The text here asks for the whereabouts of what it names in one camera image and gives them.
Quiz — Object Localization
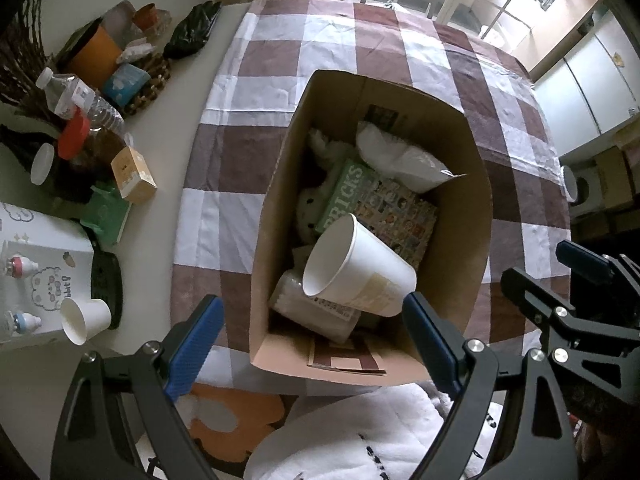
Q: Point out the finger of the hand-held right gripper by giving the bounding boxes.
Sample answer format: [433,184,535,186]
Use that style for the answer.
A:
[501,267,582,332]
[556,239,640,287]

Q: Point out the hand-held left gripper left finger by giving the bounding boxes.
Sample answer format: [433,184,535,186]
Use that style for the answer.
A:
[50,295,226,480]

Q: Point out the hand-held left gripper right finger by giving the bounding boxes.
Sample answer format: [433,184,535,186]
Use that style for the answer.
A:
[401,292,581,480]

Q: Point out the brown cardboard box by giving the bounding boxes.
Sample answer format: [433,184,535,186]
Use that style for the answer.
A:
[249,70,494,386]

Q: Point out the large white paper cup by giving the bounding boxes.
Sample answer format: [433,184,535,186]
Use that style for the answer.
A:
[301,213,418,317]

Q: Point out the white cotton swab packet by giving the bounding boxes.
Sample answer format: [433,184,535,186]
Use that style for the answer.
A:
[268,270,362,344]

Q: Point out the green toy brick box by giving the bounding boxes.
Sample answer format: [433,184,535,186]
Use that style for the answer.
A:
[315,159,439,271]

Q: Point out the white cotton pad bag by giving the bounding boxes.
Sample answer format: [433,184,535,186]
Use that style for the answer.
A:
[356,121,469,194]

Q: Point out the printed white waste bin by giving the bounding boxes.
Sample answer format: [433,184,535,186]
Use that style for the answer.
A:
[562,164,591,205]

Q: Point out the orange flower cushion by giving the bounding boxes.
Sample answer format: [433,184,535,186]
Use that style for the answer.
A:
[187,382,286,464]

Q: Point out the black flat case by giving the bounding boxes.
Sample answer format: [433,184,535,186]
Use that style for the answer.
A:
[90,251,124,330]

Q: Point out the small white paper cup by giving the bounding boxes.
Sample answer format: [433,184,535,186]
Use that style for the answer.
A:
[60,297,112,346]

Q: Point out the white fleece garment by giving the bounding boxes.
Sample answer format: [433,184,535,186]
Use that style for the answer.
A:
[242,382,504,480]

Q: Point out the green small box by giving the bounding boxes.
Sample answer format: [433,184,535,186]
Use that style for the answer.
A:
[80,184,132,246]

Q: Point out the white cabinet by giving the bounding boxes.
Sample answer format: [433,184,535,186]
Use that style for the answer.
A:
[535,10,640,159]

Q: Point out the white cartoon box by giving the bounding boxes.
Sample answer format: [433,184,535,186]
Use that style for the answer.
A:
[0,201,96,344]

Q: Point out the tan small box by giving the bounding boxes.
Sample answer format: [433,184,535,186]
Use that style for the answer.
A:
[110,146,158,205]

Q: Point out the brown white checkered tablecloth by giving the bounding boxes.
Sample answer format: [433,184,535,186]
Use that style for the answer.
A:
[170,0,574,397]

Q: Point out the dark bottle white cap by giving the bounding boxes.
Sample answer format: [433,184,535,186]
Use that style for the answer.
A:
[0,125,57,187]

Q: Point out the red lid jar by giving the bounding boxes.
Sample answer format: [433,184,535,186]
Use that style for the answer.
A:
[57,115,127,172]

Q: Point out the wooden bead trivet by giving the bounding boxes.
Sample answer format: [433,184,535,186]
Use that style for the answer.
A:
[122,52,172,119]

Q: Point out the blue tissue box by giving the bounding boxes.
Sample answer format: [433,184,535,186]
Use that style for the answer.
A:
[102,63,151,109]

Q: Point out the clear plastic water bottle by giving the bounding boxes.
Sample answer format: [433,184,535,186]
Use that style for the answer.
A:
[36,67,125,136]

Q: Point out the orange canister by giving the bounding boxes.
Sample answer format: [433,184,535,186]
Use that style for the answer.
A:
[65,25,124,89]

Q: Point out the black plastic bag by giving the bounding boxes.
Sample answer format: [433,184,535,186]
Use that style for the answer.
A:
[163,1,223,60]

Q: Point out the dried dark branches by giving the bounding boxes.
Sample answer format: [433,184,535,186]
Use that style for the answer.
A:
[0,0,62,122]

